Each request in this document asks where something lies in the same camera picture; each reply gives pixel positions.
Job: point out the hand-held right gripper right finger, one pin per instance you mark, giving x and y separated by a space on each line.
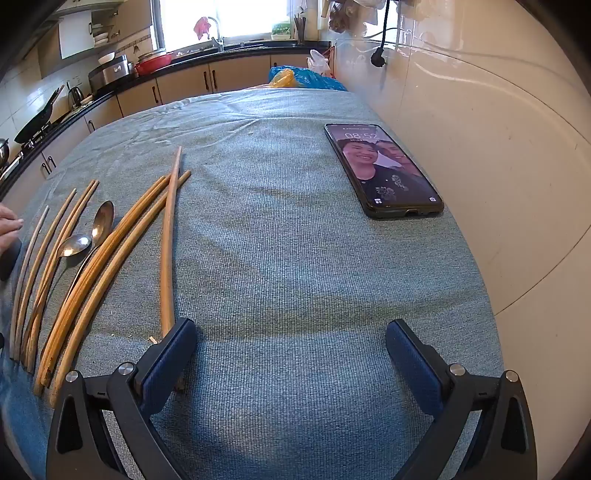
414 364

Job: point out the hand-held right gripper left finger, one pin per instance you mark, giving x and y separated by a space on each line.
170 362

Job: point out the set of wooden chopsticks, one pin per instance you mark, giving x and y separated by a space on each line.
113 237

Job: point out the long wooden chopstick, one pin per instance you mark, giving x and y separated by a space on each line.
170 230

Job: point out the person's left hand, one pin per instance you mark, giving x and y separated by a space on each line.
8 226

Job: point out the steel spoon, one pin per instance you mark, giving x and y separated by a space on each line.
74 244
104 220

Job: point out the lidded steel pot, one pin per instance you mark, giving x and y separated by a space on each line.
2 153

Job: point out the black wok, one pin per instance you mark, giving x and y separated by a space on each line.
37 121

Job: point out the blue-grey table cloth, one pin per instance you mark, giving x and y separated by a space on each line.
277 230

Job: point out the steel kettle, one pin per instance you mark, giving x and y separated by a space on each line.
75 95

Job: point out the black smartphone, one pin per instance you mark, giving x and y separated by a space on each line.
383 170

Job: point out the steel rice cooker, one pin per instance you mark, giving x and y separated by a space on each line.
108 74

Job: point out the white bowl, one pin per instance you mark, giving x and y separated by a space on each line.
106 58

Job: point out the red basin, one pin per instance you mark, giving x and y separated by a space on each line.
154 65

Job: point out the beige base cabinets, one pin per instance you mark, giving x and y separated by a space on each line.
184 86

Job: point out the black kitchen countertop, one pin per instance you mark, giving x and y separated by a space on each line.
194 55

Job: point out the blue plastic bag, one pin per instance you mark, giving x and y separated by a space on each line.
321 82

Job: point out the pink cloth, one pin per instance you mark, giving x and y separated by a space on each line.
201 26

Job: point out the yellow plastic bag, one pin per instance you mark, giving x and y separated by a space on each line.
282 78

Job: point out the steel faucet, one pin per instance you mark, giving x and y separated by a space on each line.
218 37

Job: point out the white plastic bag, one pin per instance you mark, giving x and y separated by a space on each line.
318 62

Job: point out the kitchen window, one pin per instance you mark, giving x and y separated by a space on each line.
244 18

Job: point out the green and white container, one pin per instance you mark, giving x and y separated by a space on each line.
280 30

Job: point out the dark chopstick holder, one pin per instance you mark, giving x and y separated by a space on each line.
300 32

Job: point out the hanging clear plastic bags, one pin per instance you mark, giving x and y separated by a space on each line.
344 14

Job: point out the open wall cabinet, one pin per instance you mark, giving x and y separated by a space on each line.
87 30

